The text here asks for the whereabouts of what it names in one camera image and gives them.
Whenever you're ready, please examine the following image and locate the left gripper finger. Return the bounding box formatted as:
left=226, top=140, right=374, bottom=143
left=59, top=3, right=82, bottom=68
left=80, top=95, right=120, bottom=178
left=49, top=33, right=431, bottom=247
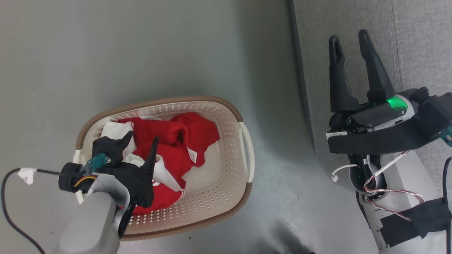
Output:
left=143, top=137, right=159, bottom=181
left=120, top=131, right=134, bottom=149

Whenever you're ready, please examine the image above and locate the red white twisted wire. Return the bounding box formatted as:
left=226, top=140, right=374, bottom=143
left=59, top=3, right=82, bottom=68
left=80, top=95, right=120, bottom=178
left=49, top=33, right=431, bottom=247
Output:
left=363, top=172, right=425, bottom=222

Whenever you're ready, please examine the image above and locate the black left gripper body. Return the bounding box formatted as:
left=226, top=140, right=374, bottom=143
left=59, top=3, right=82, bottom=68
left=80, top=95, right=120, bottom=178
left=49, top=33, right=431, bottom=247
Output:
left=106, top=164, right=155, bottom=237

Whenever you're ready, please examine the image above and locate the grey fabric sofa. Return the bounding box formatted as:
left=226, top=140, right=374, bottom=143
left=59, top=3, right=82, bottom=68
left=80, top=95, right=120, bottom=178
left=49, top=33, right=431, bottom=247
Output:
left=288, top=0, right=452, bottom=198

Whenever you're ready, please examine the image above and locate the white cable tag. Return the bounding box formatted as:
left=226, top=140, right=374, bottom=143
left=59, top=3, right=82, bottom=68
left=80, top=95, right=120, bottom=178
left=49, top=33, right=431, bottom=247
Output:
left=17, top=168, right=37, bottom=185

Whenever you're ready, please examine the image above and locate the cream perforated plastic laundry basket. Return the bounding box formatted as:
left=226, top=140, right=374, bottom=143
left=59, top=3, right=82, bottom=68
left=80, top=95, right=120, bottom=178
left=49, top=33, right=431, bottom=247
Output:
left=75, top=96, right=255, bottom=241

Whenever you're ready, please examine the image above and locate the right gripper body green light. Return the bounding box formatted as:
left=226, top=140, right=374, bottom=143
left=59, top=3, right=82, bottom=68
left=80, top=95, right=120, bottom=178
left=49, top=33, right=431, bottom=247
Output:
left=328, top=90, right=416, bottom=136

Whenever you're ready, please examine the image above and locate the thin black cable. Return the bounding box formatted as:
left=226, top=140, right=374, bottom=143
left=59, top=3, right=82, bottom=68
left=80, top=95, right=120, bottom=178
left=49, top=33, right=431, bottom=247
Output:
left=1, top=168, right=65, bottom=254
left=442, top=157, right=452, bottom=254

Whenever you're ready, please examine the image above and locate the black tape band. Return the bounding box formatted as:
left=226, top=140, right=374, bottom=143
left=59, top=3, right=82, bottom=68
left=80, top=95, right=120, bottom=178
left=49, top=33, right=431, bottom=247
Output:
left=379, top=198, right=449, bottom=248

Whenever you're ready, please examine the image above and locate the thin white wire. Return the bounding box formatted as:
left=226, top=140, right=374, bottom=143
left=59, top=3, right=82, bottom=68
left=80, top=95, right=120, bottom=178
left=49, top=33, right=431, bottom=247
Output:
left=331, top=151, right=411, bottom=183

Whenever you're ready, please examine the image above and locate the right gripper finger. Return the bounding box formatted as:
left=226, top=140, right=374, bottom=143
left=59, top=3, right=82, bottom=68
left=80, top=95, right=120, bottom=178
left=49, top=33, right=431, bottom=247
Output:
left=358, top=30, right=396, bottom=102
left=329, top=35, right=360, bottom=113

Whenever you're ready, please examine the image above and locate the black fabric strap wrap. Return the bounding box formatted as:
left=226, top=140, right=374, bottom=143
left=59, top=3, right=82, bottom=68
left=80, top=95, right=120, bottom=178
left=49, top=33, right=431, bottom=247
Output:
left=327, top=92, right=452, bottom=156

